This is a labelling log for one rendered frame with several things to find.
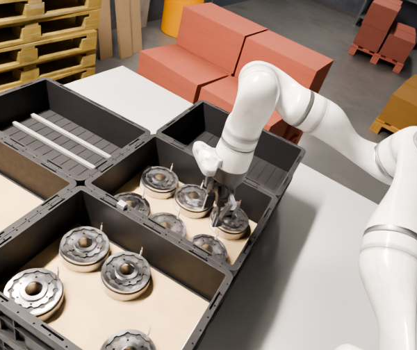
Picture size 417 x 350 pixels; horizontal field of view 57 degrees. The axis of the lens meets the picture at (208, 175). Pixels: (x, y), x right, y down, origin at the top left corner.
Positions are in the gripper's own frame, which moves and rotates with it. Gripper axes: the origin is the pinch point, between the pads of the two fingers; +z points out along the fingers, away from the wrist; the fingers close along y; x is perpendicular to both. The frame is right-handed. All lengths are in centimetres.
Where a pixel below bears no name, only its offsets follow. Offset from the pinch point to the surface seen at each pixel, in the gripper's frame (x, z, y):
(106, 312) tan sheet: 23.7, 13.3, -13.2
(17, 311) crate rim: 38.8, 3.4, -16.4
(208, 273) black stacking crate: 3.6, 5.8, -12.0
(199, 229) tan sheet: -1.7, 13.0, 6.2
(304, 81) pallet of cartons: -124, 31, 143
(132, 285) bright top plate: 18.4, 10.2, -9.7
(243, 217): -13.9, 10.1, 6.8
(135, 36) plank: -45, 77, 307
